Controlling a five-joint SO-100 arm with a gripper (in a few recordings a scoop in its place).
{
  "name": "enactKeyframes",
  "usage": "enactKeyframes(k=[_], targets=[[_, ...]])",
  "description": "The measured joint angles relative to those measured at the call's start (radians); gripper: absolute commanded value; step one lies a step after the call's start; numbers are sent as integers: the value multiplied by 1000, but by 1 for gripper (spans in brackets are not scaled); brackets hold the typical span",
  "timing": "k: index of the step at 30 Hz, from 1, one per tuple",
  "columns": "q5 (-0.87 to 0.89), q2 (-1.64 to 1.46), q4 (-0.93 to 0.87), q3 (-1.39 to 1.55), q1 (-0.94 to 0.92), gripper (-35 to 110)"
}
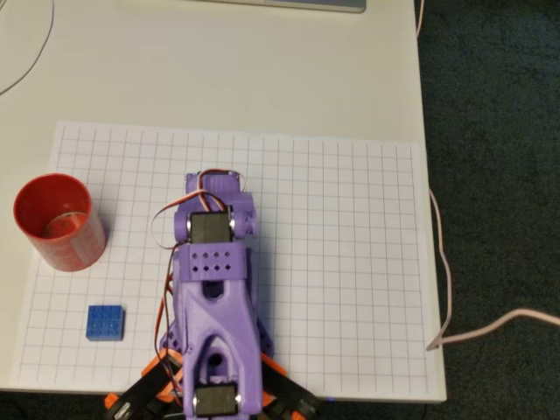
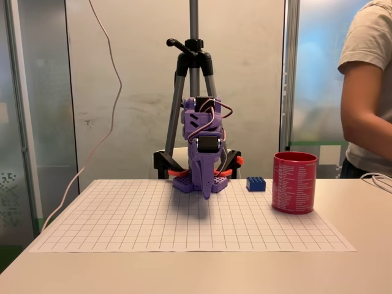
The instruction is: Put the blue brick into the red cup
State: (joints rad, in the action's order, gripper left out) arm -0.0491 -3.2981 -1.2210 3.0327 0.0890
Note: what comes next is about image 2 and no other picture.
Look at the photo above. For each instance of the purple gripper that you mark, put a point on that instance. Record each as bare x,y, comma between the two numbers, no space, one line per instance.
204,165

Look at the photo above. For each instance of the blue toy brick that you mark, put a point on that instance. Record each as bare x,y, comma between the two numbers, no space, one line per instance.
255,185

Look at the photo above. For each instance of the purple robot arm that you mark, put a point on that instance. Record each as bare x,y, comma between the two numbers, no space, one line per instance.
191,122

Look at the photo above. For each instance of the red cup with print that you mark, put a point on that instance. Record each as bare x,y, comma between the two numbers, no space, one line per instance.
295,186

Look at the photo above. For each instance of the black and orange clamp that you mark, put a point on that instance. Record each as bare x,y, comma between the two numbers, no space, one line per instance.
162,162
234,159

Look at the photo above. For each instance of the white grid paper sheet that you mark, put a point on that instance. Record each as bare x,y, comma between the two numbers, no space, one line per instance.
153,223

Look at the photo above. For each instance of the dark trousers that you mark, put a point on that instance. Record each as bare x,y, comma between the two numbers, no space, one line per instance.
349,170

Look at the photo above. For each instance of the grey and black tripod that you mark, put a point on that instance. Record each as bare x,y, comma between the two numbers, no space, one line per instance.
193,30

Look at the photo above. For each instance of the person in beige shirt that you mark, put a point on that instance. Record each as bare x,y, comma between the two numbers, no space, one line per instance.
373,36

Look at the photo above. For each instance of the aluminium frame post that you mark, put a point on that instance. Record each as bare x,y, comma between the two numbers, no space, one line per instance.
18,92
289,76

